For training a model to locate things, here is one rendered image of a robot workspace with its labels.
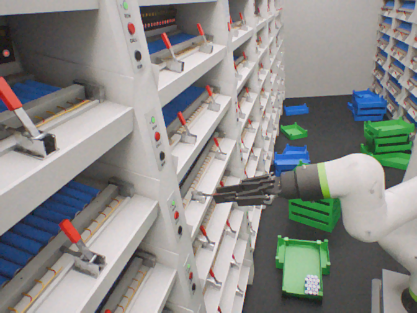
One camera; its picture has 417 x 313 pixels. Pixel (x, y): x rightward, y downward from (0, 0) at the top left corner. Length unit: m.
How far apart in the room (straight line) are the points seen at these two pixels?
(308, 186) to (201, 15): 0.73
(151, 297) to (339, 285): 1.36
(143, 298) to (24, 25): 0.55
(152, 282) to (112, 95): 0.40
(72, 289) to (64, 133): 0.21
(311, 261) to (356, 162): 1.18
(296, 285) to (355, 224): 1.05
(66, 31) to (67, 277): 0.37
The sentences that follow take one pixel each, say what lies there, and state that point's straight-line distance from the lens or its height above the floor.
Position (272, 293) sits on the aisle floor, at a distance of 1.80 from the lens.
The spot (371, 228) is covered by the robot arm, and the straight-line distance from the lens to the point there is 0.81.
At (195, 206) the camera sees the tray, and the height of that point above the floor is 0.93.
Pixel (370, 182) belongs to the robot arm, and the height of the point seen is 1.04.
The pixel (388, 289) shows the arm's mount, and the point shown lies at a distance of 1.42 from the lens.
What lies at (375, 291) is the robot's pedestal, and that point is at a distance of 1.53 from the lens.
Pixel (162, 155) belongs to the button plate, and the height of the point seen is 1.19.
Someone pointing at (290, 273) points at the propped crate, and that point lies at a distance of 1.83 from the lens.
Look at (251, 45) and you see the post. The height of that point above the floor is 1.21.
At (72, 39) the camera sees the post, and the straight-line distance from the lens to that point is 0.54.
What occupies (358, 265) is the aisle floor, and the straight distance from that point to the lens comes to 1.99.
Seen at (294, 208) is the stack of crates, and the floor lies 0.11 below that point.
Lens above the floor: 1.44
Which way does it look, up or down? 27 degrees down
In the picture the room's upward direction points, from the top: 9 degrees counter-clockwise
